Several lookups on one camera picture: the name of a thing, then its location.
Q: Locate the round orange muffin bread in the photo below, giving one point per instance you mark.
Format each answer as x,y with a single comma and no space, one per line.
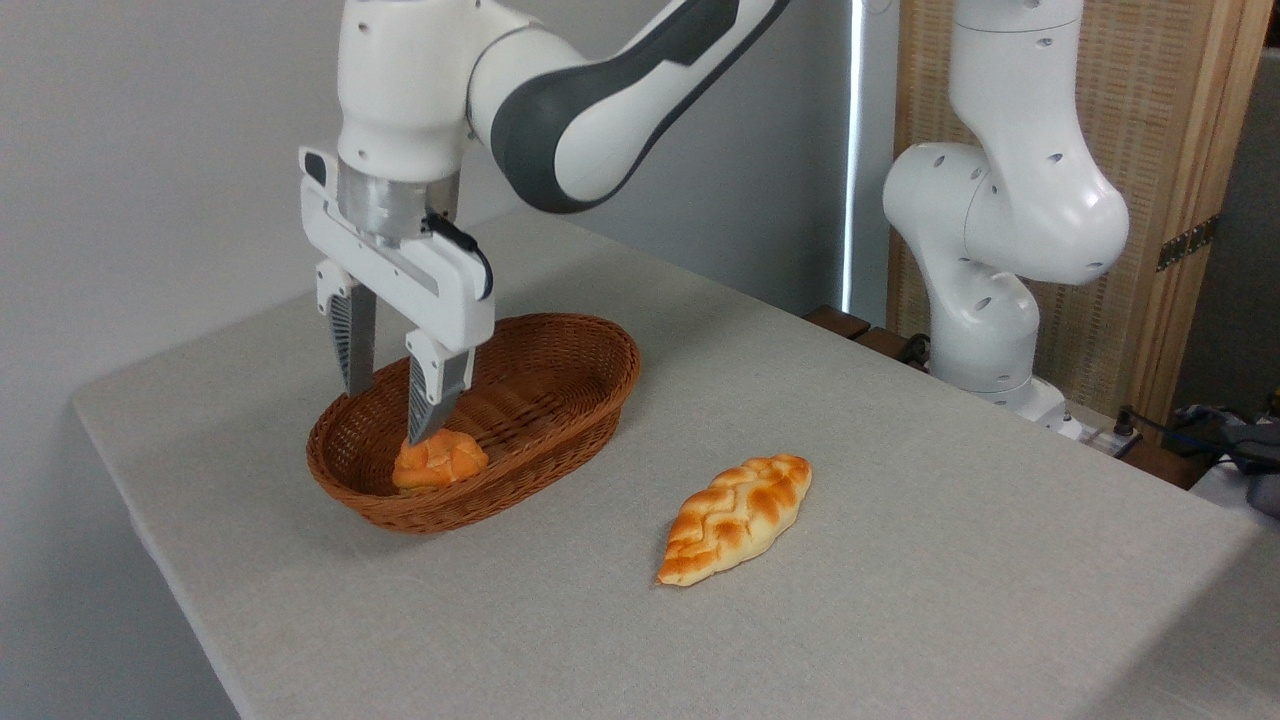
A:
445,462

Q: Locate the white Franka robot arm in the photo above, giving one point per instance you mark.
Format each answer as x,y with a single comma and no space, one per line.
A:
400,80

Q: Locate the dark grey cloth bundle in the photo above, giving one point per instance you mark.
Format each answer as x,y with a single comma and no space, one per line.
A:
1235,445

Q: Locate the brown oval wicker basket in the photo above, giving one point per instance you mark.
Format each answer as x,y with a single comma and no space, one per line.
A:
540,400

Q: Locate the beige tablecloth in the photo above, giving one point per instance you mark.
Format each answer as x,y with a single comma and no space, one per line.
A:
950,600

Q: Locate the dark metal screen hinge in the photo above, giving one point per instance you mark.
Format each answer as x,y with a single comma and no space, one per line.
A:
1188,243

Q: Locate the long braided golden bread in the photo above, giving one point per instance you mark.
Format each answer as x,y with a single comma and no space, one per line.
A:
735,515

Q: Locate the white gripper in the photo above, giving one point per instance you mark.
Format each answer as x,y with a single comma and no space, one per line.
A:
440,290

